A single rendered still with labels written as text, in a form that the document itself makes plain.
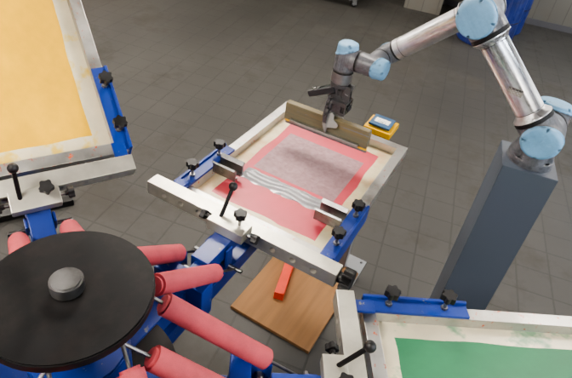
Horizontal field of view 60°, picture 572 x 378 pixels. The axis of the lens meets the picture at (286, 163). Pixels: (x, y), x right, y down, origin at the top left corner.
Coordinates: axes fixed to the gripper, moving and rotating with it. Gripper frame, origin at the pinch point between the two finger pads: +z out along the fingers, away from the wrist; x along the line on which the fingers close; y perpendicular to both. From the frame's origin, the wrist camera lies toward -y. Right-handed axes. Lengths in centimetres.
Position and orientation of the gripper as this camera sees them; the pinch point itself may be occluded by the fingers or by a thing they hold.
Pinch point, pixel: (326, 126)
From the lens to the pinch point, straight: 195.8
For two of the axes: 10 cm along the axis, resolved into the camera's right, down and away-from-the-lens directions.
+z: -1.2, 8.1, 5.8
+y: 8.7, 3.7, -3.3
